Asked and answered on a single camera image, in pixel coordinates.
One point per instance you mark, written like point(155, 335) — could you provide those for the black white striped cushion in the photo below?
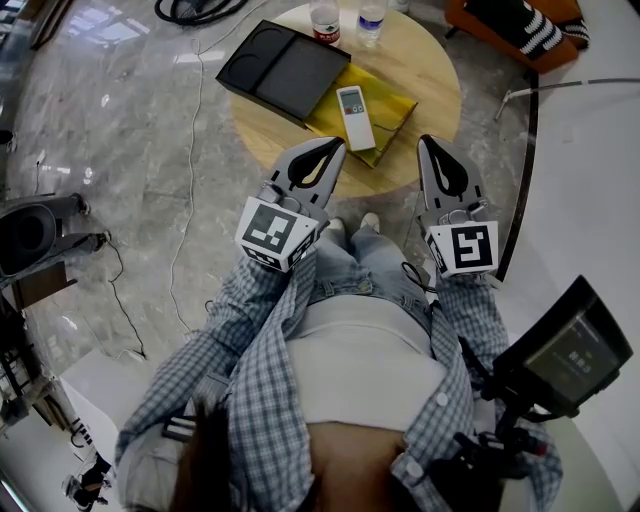
point(530, 25)

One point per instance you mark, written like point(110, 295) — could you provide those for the grey metal rod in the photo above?
point(575, 85)

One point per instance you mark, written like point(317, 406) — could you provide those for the black tray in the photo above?
point(295, 75)

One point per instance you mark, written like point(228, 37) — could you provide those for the blue label water bottle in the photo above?
point(371, 25)

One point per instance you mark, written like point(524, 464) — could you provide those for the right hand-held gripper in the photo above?
point(467, 247)

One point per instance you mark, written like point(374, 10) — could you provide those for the person's left shoe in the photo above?
point(336, 225)

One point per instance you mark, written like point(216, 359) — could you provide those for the person's leg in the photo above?
point(385, 265)
point(335, 265)

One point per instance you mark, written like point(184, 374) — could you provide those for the orange armchair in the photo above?
point(480, 25)

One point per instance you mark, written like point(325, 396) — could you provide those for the person's shoe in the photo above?
point(370, 222)
point(336, 225)

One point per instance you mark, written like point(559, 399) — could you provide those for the black monitor screen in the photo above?
point(565, 350)

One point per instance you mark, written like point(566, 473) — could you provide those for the person's left forearm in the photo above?
point(260, 305)

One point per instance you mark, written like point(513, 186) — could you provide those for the red cap water bottle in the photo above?
point(325, 25)

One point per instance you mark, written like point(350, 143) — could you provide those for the person's torso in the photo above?
point(365, 360)

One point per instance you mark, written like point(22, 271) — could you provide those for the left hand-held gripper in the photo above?
point(275, 230)

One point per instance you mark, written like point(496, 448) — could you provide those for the white remote control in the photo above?
point(355, 125)

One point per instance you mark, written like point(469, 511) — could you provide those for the person's right leg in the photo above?
point(385, 265)

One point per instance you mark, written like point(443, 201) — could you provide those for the large white rectangular block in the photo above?
point(105, 390)

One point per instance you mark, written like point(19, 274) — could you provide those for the person's left leg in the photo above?
point(335, 265)

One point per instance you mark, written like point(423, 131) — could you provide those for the black camera rig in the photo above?
point(480, 460)

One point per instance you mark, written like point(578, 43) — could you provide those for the black round chair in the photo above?
point(27, 240)

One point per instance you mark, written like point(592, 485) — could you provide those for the person's right forearm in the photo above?
point(470, 320)

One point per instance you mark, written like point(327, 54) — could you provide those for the brown wooden cabinet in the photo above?
point(45, 285)

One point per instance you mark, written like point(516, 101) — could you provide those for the person's right shoe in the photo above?
point(370, 222)

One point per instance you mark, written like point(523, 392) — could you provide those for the round wooden side table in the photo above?
point(430, 75)

